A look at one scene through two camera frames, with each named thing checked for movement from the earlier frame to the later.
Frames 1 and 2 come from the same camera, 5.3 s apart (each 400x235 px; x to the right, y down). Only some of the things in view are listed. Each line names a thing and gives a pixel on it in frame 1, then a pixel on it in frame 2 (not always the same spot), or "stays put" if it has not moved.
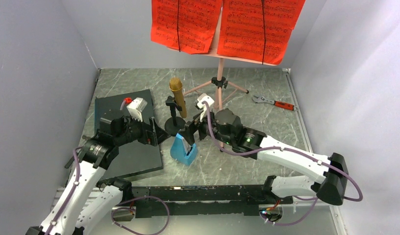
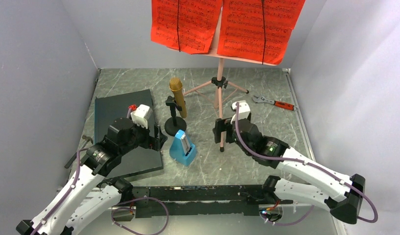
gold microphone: [175, 85] stays put
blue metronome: [181, 151] stays put
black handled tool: [71, 160] stays put
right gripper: [188, 131] to [221, 125]
